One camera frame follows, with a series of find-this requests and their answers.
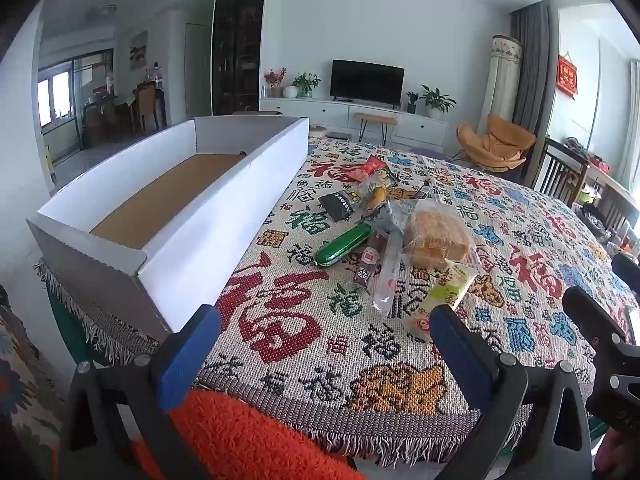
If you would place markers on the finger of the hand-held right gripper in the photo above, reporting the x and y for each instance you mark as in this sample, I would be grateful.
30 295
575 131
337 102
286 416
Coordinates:
592 317
629 277

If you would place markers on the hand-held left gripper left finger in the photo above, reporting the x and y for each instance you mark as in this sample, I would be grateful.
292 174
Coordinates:
187 355

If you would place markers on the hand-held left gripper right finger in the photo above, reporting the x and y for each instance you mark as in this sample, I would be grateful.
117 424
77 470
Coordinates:
457 355

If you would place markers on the light green snack packet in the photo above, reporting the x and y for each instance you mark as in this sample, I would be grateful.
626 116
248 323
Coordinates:
450 290

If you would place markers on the clear plastic snack packet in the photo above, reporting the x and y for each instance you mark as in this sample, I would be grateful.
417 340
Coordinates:
387 285

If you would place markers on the clear bag of bread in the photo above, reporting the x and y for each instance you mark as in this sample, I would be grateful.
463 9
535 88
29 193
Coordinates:
432 237

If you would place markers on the brown sausage stick packet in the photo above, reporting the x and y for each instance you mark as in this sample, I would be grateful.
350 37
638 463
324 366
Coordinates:
370 257

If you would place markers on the white cardboard box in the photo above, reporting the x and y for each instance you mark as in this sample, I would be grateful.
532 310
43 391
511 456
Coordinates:
225 220

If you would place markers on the green tube snack packet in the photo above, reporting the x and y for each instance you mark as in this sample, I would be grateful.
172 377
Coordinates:
342 245

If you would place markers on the dark brown snack bar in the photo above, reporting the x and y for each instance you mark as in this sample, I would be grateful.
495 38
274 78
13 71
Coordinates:
425 191

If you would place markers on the corn sausage packet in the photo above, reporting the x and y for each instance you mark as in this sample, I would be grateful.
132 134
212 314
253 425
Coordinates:
377 196

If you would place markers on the red snack packet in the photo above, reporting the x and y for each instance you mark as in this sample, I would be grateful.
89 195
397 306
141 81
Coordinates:
370 166

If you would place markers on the person's right hand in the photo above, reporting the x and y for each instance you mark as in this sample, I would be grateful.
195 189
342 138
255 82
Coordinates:
620 457

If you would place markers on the orange fuzzy cloth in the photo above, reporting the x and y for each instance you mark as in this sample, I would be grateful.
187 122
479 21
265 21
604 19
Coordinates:
240 435

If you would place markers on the cluttered wooden side table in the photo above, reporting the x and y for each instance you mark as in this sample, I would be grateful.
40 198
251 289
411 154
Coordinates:
607 180

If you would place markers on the printed woven blanket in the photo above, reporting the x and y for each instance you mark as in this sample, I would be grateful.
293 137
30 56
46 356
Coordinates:
350 340

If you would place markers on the green cloth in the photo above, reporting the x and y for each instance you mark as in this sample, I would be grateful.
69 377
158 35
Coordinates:
67 325

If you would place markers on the dark wooden slatted chair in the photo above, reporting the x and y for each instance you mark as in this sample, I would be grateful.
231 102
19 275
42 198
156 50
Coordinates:
557 170

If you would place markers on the patterned floral cloth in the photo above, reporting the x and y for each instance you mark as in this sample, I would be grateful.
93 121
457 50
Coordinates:
22 385

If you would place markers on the orange lounge chair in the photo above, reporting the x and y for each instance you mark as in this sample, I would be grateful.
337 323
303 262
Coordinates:
500 147

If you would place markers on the black snack packet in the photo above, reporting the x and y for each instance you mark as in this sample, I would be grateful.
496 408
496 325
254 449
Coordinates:
340 205

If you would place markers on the dark green clear snack packet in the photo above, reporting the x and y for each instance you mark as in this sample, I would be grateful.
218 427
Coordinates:
391 176

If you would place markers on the grey curtain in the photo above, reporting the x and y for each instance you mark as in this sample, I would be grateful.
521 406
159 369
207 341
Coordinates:
532 70

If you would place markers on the white television cabinet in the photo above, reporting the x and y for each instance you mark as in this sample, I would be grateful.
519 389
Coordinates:
430 127

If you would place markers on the covered standing air conditioner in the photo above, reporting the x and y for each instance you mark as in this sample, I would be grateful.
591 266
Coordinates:
505 80

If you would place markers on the wooden stool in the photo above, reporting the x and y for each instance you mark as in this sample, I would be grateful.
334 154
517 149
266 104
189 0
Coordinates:
375 119

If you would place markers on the large plant in white pot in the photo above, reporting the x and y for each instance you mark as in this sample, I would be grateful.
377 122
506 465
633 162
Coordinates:
436 100

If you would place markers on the small plant in dark pot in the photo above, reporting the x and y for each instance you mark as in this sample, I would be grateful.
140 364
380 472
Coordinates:
412 102

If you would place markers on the white round vase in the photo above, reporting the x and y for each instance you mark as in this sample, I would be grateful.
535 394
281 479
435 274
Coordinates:
290 92

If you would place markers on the balcony glass door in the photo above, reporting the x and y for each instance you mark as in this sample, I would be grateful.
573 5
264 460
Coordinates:
60 100

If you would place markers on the white door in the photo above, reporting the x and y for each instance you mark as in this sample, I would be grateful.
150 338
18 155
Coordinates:
196 70

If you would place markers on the black flat television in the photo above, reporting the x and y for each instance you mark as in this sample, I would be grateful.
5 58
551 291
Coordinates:
367 82

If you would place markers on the red flower arrangement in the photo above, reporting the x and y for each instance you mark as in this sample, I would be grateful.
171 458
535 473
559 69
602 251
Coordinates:
274 79

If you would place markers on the green leafy potted plant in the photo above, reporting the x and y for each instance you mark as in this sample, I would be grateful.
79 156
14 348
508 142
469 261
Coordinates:
306 82

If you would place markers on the dark glass cabinet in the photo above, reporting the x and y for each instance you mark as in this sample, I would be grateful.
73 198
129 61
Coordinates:
237 45

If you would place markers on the red wall hanging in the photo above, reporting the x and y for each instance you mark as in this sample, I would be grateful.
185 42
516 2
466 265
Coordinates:
567 75

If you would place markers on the framed wall painting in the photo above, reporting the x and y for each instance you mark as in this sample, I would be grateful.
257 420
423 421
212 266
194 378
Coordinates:
139 50

